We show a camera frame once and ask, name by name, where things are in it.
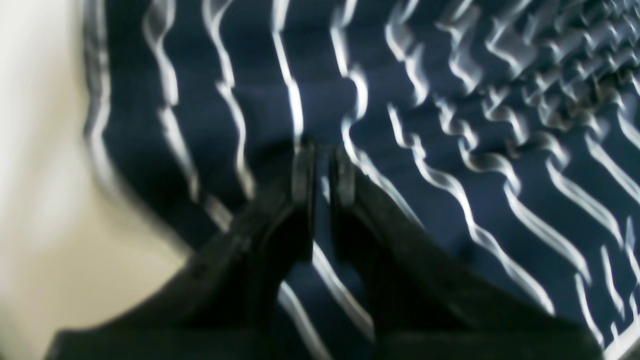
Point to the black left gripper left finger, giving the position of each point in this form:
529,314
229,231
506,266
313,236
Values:
220,304

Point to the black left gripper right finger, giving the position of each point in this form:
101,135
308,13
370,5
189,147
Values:
425,305

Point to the navy white striped t-shirt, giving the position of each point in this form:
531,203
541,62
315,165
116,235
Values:
508,129

